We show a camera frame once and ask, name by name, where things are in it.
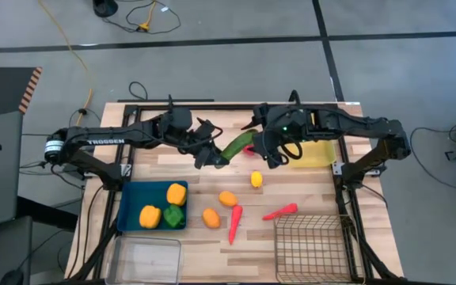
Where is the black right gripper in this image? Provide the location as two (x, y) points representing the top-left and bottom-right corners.
(241, 103), (288, 169)

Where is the dark green cucumber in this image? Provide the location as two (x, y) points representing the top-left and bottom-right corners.
(219, 129), (259, 162)

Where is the orange yellow lemon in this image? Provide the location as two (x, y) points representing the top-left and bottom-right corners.
(202, 208), (222, 230)
(218, 191), (238, 208)

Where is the yellow bell pepper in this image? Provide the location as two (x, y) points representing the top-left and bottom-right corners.
(165, 182), (188, 207)
(139, 205), (162, 230)

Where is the small black cable loop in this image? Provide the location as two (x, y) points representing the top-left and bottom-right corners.
(127, 81), (149, 101)

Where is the large hazard striped floor mat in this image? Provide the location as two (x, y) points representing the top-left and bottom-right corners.
(0, 66), (43, 122)

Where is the black computer mouse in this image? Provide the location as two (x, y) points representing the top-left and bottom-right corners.
(0, 268), (25, 285)

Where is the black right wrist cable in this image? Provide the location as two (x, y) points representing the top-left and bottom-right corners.
(282, 140), (303, 160)

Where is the orange carrot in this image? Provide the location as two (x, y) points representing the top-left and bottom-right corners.
(261, 203), (299, 222)
(228, 204), (244, 246)

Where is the blue plastic bin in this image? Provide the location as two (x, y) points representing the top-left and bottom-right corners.
(116, 180), (189, 233)

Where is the black round stand base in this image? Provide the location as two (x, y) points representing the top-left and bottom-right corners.
(92, 0), (119, 18)

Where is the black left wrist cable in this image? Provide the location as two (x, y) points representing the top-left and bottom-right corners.
(144, 125), (224, 152)

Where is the green bell pepper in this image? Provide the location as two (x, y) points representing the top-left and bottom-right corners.
(162, 203), (186, 230)

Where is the grey keyboard tray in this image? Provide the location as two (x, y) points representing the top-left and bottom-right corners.
(0, 215), (33, 285)

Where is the clear plastic bin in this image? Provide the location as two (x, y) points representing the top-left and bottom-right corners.
(104, 235), (184, 285)

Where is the yellow extension cable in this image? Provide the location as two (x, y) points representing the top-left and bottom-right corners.
(37, 0), (94, 127)

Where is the long black floor cable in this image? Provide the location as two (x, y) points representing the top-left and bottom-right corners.
(409, 126), (456, 186)

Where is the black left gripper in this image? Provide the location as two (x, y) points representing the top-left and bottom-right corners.
(190, 117), (230, 169)

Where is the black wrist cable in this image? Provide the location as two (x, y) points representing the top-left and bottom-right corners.
(144, 125), (224, 152)
(282, 140), (303, 160)

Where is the black looped floor cable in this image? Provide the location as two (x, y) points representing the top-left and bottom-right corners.
(101, 0), (182, 36)

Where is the black metal table frame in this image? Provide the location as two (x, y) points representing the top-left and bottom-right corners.
(69, 89), (405, 285)

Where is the yellow translucent plastic bin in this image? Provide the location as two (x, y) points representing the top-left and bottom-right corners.
(283, 108), (338, 169)

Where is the dark wire basket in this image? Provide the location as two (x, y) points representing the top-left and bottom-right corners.
(273, 213), (366, 285)

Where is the thin black floor cable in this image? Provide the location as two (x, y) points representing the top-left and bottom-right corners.
(18, 107), (102, 191)

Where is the bright yellow lemon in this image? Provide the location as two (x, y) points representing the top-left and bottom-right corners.
(249, 170), (264, 189)

